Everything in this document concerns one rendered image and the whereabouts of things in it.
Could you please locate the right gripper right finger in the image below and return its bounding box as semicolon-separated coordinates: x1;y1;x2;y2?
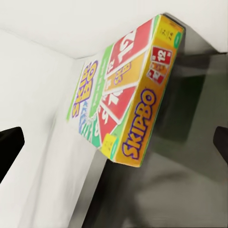
213;126;228;165

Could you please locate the board game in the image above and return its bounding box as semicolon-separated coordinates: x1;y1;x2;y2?
65;13;185;168

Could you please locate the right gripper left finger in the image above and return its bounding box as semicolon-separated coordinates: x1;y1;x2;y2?
0;126;25;183

